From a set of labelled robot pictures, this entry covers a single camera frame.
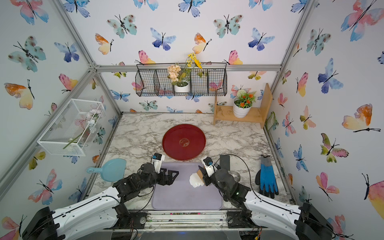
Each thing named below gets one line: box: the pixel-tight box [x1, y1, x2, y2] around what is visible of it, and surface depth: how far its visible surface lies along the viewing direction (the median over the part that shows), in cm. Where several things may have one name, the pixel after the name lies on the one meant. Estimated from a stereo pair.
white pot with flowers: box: [167, 53, 203, 93], surface depth 87 cm
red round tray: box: [162, 124, 206, 161], surface depth 105 cm
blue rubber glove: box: [255, 154, 279, 199], surface depth 88 cm
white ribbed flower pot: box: [233, 97, 252, 119], surface depth 105 cm
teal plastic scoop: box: [86, 158, 127, 182], surface depth 93 cm
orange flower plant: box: [234, 89, 256, 109], surface depth 101 cm
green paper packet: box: [265, 111, 279, 131], surface depth 112 cm
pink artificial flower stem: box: [63, 109, 102, 150], surface depth 74 cm
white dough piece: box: [189, 172, 204, 188], surface depth 88 cm
